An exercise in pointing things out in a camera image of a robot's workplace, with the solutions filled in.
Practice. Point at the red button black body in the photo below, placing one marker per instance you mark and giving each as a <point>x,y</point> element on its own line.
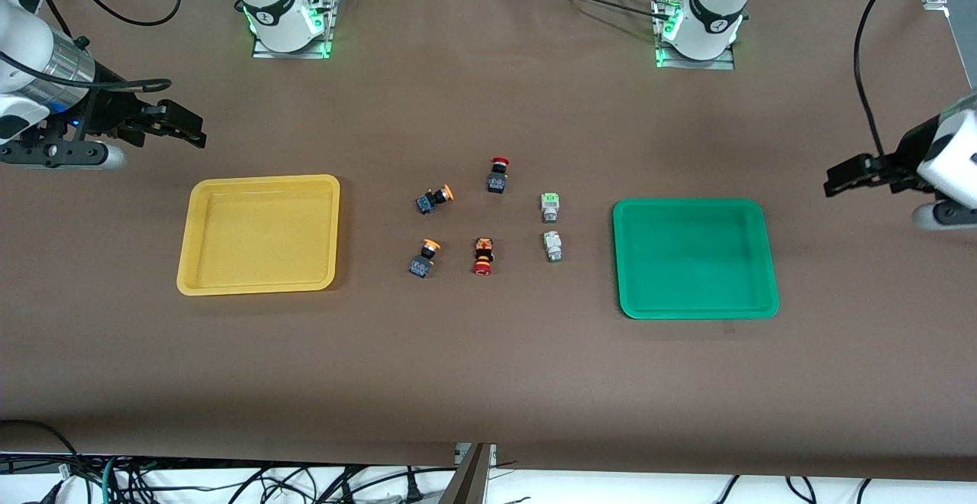
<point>498,181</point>

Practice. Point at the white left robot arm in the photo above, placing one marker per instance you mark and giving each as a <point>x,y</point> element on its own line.
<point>714,0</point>

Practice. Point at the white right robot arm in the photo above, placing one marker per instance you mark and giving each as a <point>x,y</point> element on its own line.
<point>271,0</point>

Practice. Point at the green button white body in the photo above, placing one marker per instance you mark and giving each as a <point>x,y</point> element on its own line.
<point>553,244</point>
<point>550,205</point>

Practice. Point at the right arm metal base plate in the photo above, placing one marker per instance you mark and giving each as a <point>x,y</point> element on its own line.
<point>317,52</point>

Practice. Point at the yellow plastic tray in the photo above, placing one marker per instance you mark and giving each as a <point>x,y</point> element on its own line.
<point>259,237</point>

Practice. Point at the brown table mat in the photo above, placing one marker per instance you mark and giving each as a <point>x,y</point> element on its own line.
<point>488,374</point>

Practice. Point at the yellow push button switch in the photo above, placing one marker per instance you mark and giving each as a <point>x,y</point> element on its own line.
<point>422,263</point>
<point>431,201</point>

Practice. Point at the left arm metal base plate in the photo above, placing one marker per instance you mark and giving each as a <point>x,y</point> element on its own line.
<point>725,63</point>

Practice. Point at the green plastic tray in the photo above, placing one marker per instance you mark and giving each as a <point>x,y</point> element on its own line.
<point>694,260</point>

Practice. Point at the red button orange body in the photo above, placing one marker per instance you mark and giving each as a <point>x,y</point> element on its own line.
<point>482,252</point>

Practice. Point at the dark table support post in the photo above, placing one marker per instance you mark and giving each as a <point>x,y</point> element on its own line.
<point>465,485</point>

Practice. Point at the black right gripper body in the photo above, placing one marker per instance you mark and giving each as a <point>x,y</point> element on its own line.
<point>105,113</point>

